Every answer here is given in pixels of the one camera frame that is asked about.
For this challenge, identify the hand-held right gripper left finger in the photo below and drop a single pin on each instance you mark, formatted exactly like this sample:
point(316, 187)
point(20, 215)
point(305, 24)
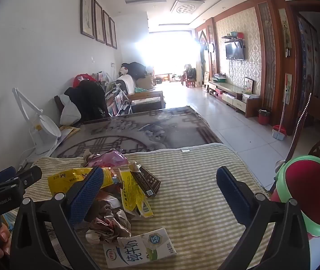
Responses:
point(88, 194)

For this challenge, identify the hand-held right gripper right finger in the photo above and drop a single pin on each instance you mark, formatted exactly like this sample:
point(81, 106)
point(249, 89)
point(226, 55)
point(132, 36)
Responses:
point(230, 188)

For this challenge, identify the yellow snack wrapper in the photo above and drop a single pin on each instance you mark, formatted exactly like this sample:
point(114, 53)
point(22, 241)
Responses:
point(64, 181)

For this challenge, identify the newspaper ball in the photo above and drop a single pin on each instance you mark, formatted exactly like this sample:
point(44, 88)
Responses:
point(106, 222)

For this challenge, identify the pink plastic wrapper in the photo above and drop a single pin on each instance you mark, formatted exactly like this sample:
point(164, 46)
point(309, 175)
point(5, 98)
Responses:
point(106, 159)

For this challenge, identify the yellow drink carton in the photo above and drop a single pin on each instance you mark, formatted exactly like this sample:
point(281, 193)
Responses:
point(133, 194)

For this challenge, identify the dark brown cigarette box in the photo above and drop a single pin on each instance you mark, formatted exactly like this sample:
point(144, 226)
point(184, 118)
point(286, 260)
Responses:
point(146, 181)

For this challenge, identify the white green milk carton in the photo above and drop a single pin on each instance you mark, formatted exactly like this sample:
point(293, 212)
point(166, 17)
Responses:
point(137, 250)

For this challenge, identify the red bin with green rim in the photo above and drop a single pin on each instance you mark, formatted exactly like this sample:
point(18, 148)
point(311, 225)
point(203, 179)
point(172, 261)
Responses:
point(309, 191)

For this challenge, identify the green striped cloth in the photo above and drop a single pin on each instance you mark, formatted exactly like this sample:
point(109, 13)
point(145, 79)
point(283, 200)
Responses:
point(193, 202)

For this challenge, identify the white desk lamp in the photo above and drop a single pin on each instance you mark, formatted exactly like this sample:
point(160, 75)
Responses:
point(43, 132)

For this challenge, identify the white bag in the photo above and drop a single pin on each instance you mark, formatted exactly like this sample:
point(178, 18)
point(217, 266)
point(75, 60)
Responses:
point(69, 112)

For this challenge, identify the mop with red blue base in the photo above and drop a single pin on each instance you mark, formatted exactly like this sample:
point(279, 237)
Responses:
point(279, 132)

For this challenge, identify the small red waste bin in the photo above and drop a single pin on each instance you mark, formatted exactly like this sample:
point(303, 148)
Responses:
point(264, 117)

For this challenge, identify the grey patterned tablecloth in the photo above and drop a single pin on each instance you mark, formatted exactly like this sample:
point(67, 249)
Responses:
point(148, 129)

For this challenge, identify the black jacket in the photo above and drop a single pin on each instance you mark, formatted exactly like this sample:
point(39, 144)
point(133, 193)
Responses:
point(88, 101)

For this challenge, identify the wooden television cabinet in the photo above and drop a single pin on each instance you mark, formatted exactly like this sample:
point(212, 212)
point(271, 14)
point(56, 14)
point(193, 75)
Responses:
point(233, 95)

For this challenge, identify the clear rack with pictures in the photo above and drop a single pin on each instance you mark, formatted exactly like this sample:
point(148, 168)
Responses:
point(117, 101)

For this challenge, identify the small framed picture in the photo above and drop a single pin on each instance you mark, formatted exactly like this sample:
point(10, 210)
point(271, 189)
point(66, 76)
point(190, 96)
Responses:
point(248, 85)

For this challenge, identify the red bag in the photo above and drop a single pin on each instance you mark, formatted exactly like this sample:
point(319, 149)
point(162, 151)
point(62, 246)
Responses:
point(82, 78)

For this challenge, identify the wooden sofa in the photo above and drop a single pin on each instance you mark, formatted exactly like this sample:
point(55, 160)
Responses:
point(146, 95)

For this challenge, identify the wooden dining chairs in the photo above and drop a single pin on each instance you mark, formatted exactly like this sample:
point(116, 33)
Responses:
point(189, 80)

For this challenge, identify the white plush toy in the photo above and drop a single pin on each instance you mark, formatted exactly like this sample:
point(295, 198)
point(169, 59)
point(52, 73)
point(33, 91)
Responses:
point(124, 71)

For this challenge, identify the black clothes bundle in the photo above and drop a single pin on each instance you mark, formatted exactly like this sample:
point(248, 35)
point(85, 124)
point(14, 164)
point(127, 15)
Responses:
point(133, 69)

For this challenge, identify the square ceiling lamp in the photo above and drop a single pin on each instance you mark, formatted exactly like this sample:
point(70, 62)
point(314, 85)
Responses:
point(185, 7)

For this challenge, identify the yellow picture frame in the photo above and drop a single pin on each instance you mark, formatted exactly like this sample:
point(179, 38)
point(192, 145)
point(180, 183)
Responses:
point(69, 132)

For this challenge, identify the short wall scroll picture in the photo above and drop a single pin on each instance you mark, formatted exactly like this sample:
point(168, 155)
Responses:
point(288, 85)

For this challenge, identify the wall-mounted television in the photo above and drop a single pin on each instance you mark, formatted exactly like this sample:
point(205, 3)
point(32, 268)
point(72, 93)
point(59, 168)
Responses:
point(234, 51)

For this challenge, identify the wall shelf with containers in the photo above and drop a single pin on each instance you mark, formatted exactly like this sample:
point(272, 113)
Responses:
point(234, 37)

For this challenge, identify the framed wall picture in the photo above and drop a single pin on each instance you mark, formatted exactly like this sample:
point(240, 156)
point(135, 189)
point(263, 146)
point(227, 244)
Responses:
point(113, 33)
point(107, 29)
point(87, 12)
point(99, 22)

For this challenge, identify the long wall scroll picture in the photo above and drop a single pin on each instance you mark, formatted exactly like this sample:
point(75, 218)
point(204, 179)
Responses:
point(284, 28)

